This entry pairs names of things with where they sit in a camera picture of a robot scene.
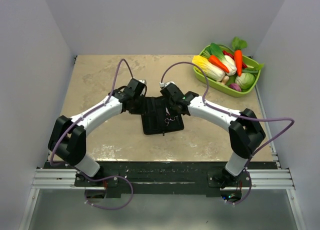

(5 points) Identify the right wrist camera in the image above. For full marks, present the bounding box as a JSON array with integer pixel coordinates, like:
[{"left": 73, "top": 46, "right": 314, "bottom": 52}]
[{"left": 159, "top": 81, "right": 175, "bottom": 89}]

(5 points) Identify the black tool case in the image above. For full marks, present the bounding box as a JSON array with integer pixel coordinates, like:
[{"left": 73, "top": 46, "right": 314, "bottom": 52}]
[{"left": 141, "top": 96, "right": 185, "bottom": 136}]

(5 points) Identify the toy green cabbage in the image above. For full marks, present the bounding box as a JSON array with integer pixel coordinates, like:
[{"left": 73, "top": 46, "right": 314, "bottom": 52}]
[{"left": 235, "top": 73, "right": 256, "bottom": 90}]

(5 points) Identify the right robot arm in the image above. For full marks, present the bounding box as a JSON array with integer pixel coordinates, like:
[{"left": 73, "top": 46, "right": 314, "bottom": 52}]
[{"left": 159, "top": 81, "right": 266, "bottom": 187}]

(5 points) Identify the toy napa cabbage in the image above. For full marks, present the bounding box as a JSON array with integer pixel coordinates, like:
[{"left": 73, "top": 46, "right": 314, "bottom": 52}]
[{"left": 192, "top": 55, "right": 226, "bottom": 82}]

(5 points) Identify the green vegetable tray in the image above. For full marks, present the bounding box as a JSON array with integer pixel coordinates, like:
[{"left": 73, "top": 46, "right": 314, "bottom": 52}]
[{"left": 193, "top": 55, "right": 264, "bottom": 98}]

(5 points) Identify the aluminium rail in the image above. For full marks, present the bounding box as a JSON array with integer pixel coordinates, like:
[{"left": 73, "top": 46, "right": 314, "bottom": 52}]
[{"left": 31, "top": 169, "right": 295, "bottom": 190}]

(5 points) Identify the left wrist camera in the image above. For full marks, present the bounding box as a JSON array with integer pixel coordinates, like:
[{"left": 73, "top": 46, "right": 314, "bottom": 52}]
[{"left": 138, "top": 79, "right": 147, "bottom": 85}]

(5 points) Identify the toy purple onion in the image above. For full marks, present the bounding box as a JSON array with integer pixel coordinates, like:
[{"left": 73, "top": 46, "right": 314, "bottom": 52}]
[{"left": 228, "top": 83, "right": 242, "bottom": 92}]

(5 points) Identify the toy red chili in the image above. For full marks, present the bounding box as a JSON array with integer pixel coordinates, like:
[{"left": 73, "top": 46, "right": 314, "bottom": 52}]
[{"left": 222, "top": 50, "right": 248, "bottom": 69}]

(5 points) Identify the toy mushroom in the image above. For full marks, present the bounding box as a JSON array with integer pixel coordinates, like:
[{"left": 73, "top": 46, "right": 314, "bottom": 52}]
[{"left": 220, "top": 75, "right": 230, "bottom": 85}]

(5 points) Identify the toy carrot left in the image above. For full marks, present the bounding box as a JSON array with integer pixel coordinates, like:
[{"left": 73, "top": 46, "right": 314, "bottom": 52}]
[{"left": 208, "top": 55, "right": 230, "bottom": 73}]

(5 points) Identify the toy carrot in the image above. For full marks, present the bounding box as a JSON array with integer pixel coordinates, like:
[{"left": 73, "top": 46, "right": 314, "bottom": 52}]
[
  {"left": 208, "top": 55, "right": 230, "bottom": 73},
  {"left": 231, "top": 36, "right": 248, "bottom": 77}
]

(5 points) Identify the toy carrot right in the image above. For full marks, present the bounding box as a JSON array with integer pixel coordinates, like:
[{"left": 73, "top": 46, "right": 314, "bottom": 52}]
[{"left": 231, "top": 36, "right": 248, "bottom": 77}]

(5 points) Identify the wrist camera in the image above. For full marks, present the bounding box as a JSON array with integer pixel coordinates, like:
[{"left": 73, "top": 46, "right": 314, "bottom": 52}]
[
  {"left": 159, "top": 81, "right": 175, "bottom": 89},
  {"left": 138, "top": 79, "right": 147, "bottom": 85}
]

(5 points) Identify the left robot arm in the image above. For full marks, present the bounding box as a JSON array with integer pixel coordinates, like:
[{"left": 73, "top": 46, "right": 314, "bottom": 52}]
[{"left": 48, "top": 78, "right": 147, "bottom": 186}]

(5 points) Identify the toy bok choy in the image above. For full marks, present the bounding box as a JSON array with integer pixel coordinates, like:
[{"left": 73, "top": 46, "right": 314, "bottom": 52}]
[{"left": 209, "top": 43, "right": 237, "bottom": 76}]

